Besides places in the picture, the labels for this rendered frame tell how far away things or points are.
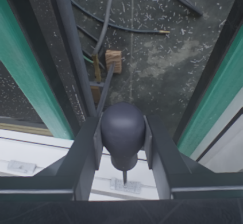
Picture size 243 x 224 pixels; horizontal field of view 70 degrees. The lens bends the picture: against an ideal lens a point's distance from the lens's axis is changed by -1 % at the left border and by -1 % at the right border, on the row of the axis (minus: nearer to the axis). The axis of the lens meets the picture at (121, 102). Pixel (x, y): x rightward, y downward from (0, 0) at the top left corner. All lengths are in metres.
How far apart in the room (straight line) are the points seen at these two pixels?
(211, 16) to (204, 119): 0.94
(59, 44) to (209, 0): 0.79
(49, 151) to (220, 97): 0.30
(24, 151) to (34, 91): 0.17
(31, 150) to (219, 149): 0.32
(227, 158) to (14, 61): 0.26
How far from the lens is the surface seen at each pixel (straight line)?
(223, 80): 0.18
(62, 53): 0.57
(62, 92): 0.27
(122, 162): 0.17
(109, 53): 1.23
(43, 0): 0.50
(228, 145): 0.25
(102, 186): 0.32
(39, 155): 0.37
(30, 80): 0.23
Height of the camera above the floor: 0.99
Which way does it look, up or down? 37 degrees down
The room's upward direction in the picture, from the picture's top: 168 degrees counter-clockwise
